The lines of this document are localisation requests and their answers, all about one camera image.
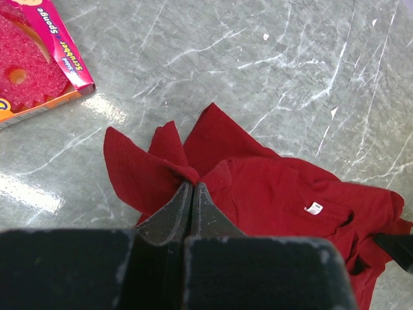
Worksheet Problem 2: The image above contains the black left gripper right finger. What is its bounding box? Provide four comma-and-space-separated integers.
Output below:
192, 183, 246, 238

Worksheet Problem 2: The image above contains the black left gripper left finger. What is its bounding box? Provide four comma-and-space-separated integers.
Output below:
137, 181, 193, 245

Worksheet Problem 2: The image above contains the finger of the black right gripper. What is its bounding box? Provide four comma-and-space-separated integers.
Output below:
374, 234, 413, 273

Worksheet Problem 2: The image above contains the red t-shirt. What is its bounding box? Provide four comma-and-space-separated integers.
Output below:
103, 104, 412, 309

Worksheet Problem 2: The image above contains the pink orange sponge box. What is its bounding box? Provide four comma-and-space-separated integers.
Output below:
1, 1, 96, 128

